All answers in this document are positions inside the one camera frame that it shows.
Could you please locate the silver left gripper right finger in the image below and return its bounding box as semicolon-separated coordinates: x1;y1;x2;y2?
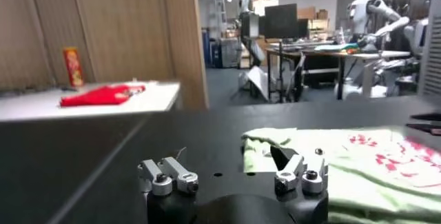
269;145;329;197

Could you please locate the white humanoid robot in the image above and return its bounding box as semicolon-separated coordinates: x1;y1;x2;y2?
346;0;411;47

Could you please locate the black monitor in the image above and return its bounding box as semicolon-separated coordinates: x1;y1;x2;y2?
263;3;299;40

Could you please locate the red folded shirt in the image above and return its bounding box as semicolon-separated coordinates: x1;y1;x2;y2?
60;84;146;108

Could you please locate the black wrinkled table cover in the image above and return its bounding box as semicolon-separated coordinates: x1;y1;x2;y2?
51;96;441;224

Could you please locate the white reflector board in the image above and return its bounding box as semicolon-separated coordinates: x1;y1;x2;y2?
239;65;274;103

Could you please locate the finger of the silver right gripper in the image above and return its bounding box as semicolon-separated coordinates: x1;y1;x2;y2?
405;123;441;136
409;112;441;122

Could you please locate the light green t-shirt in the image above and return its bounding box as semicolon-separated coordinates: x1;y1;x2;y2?
240;127;441;224

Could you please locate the black smooth table cover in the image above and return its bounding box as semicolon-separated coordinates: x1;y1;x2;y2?
0;113;149;224

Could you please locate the red chips can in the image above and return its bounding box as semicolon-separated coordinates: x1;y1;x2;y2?
62;46;85;88

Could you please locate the white air cooler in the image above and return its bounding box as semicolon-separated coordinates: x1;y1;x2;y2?
418;0;441;99

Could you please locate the white standing desk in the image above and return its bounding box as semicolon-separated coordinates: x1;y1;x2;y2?
344;49;411;101

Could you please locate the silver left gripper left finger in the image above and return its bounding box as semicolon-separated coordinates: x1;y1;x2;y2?
137;156;200;197

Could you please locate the brown wooden desk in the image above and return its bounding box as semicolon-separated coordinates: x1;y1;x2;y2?
265;41;347;103

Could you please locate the white side table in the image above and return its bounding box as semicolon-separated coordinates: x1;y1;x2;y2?
0;80;182;123

